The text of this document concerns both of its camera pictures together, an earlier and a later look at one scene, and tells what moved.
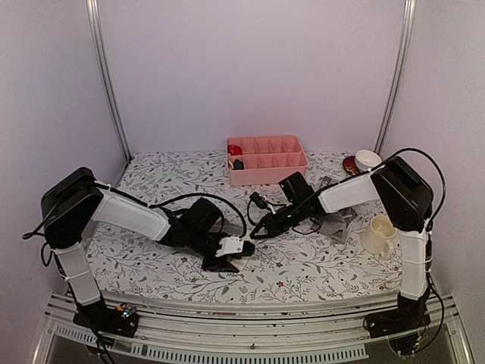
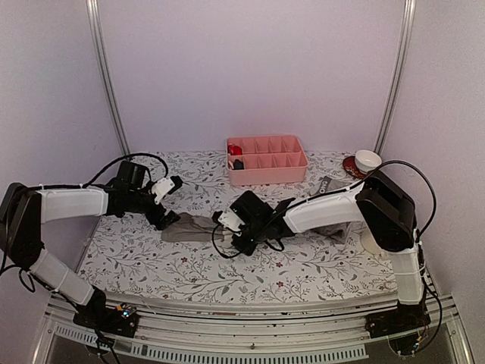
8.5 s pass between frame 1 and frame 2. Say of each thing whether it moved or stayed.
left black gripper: moved
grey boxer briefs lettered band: stayed
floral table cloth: stayed
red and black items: stayed
